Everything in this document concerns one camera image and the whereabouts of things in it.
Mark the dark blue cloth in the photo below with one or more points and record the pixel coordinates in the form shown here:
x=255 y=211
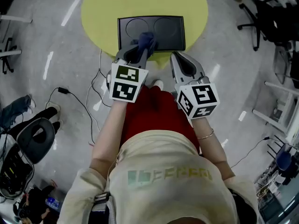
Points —
x=146 y=41

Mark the black induction cooktop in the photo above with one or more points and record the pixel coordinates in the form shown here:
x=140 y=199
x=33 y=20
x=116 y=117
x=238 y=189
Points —
x=172 y=36

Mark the black power adapter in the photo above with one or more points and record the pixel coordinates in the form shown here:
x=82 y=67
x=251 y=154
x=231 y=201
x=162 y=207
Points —
x=63 y=90

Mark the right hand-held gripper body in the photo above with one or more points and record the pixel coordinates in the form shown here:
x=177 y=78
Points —
x=203 y=99

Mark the black office chair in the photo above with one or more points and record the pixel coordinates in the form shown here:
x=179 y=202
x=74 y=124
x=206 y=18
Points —
x=275 y=24

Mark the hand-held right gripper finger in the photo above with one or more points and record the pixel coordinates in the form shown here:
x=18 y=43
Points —
x=174 y=69
x=195 y=70

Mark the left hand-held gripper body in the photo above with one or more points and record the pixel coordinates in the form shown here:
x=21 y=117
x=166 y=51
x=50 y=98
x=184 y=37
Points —
x=123 y=90

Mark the person's right forearm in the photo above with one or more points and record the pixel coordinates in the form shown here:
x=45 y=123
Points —
x=215 y=153

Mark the cream printed t-shirt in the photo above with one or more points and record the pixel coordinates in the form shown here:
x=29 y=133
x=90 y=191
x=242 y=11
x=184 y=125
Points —
x=163 y=195

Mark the person's left forearm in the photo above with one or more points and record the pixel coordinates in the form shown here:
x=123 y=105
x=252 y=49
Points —
x=107 y=129

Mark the white desk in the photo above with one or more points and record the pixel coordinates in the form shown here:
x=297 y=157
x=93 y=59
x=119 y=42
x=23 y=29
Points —
x=16 y=18

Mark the white table frame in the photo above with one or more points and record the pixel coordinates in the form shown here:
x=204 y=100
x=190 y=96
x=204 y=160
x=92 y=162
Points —
x=268 y=118

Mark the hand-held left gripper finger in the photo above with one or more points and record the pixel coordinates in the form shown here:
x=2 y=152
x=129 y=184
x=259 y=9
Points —
x=146 y=59
x=121 y=55

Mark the person's right white shoe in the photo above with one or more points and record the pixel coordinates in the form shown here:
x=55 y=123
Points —
x=158 y=83

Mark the yellow-green round tablecloth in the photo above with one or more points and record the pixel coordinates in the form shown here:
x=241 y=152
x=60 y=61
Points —
x=105 y=8

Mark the red skirt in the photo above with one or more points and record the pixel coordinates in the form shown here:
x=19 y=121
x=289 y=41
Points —
x=154 y=111

